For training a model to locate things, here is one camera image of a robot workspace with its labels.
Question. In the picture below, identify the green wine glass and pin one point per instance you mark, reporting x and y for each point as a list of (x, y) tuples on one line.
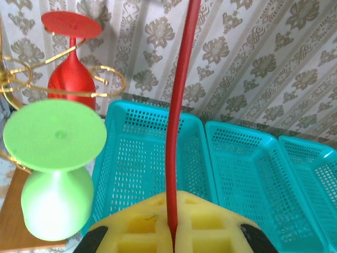
[(55, 137)]

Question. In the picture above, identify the teal plastic basket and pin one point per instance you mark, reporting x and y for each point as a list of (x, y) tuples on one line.
[(316, 168), (252, 168), (142, 163)]

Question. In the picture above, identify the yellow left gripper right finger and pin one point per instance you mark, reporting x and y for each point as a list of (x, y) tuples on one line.
[(210, 237)]

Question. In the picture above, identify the wooden rack base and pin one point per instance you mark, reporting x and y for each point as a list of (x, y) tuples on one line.
[(13, 226)]

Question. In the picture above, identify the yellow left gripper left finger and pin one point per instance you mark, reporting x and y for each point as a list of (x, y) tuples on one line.
[(137, 237)]

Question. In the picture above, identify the red wine glass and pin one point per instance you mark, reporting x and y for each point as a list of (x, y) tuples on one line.
[(71, 79)]

